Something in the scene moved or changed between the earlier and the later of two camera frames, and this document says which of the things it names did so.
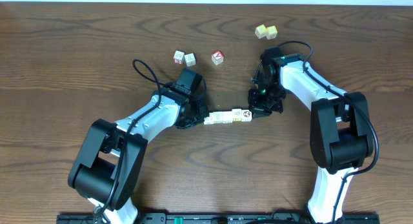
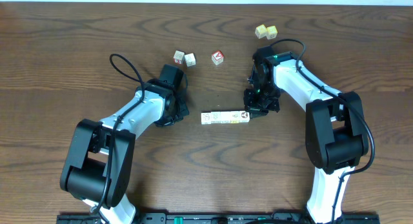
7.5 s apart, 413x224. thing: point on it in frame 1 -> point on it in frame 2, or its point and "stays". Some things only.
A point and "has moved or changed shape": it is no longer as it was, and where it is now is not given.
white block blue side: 218,117 stays
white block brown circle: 246,115 has moved or changed shape
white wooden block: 190,59 stays
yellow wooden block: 271,32 stays
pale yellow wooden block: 261,31 stays
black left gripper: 197,113 -> 180,108
